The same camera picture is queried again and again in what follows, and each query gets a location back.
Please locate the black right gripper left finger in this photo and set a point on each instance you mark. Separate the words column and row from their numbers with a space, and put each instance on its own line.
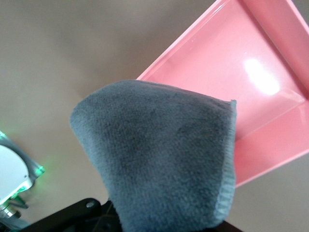
column 79, row 217

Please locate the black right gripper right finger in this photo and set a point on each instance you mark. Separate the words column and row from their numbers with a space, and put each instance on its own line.
column 233, row 227

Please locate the grey cloth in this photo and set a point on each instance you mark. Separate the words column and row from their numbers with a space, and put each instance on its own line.
column 157, row 157

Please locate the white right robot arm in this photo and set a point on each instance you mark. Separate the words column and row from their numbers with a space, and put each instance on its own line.
column 9, row 169

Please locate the pink plastic bin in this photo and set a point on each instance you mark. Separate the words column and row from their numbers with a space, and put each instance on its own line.
column 229, row 60

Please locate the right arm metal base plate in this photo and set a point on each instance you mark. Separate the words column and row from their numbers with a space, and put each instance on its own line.
column 27, row 157

